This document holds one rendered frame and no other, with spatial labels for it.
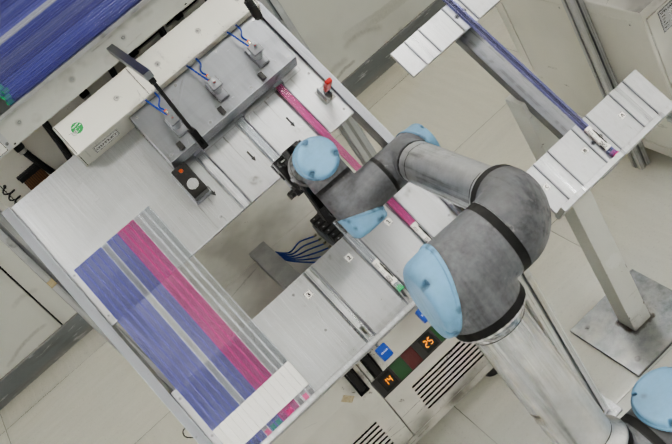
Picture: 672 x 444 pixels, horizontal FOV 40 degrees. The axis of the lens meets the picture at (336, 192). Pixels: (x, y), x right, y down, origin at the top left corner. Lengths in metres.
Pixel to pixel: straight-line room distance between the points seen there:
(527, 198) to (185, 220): 0.87
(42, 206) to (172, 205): 0.27
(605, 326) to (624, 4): 0.84
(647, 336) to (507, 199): 1.33
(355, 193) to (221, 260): 0.96
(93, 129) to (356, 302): 0.63
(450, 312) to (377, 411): 1.20
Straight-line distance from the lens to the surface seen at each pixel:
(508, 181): 1.27
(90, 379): 3.65
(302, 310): 1.85
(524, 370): 1.30
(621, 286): 2.42
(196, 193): 1.87
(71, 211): 1.97
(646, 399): 1.47
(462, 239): 1.22
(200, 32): 1.96
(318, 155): 1.55
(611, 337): 2.56
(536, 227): 1.24
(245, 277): 2.37
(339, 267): 1.86
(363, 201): 1.57
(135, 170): 1.96
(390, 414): 2.41
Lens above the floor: 1.97
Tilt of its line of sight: 34 degrees down
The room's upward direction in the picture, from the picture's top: 35 degrees counter-clockwise
